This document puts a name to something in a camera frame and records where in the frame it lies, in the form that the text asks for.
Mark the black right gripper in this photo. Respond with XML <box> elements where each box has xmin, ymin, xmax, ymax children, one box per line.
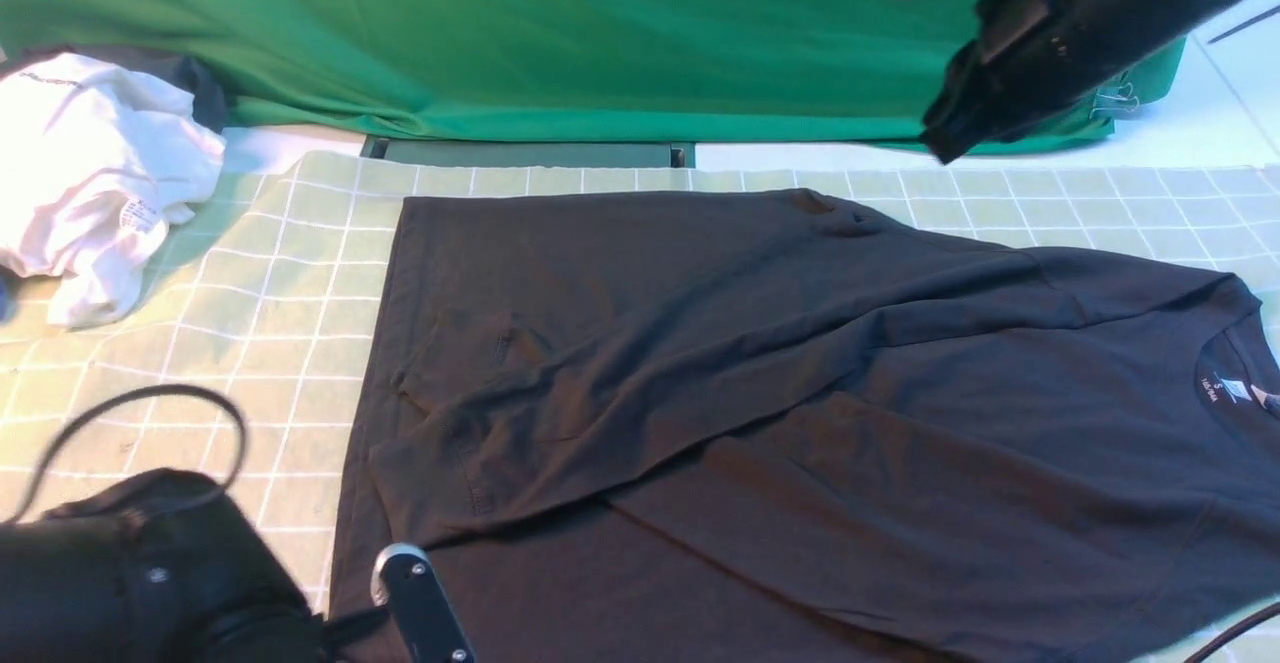
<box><xmin>919</xmin><ymin>0</ymin><xmax>1190</xmax><ymax>165</ymax></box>

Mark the dark gray long-sleeve shirt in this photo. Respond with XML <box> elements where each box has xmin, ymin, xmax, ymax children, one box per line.
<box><xmin>330</xmin><ymin>189</ymin><xmax>1277</xmax><ymax>662</ymax></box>

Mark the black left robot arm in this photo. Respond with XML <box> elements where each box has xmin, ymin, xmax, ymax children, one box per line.
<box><xmin>1</xmin><ymin>470</ymin><xmax>324</xmax><ymax>662</ymax></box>

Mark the dark garment under white shirt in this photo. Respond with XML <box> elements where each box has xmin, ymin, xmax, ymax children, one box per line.
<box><xmin>1</xmin><ymin>44</ymin><xmax>228</xmax><ymax>133</ymax></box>

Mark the white crumpled shirt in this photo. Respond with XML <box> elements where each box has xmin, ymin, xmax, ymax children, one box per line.
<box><xmin>1</xmin><ymin>52</ymin><xmax>227</xmax><ymax>329</ymax></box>

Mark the silver binder clip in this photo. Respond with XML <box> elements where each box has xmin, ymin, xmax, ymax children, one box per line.
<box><xmin>1091</xmin><ymin>81</ymin><xmax>1142</xmax><ymax>119</ymax></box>

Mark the green backdrop cloth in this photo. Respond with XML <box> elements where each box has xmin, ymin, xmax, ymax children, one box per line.
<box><xmin>0</xmin><ymin>0</ymin><xmax>1187</xmax><ymax>156</ymax></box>

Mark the dark green metal bar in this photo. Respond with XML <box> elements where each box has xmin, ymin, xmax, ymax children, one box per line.
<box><xmin>360</xmin><ymin>136</ymin><xmax>696</xmax><ymax>168</ymax></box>

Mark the blue crumpled garment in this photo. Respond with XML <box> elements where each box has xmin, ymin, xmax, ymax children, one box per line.
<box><xmin>0</xmin><ymin>270</ymin><xmax>19</xmax><ymax>325</ymax></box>

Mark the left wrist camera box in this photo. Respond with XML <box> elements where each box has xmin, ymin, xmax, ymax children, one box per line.
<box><xmin>370</xmin><ymin>543</ymin><xmax>475</xmax><ymax>662</ymax></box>

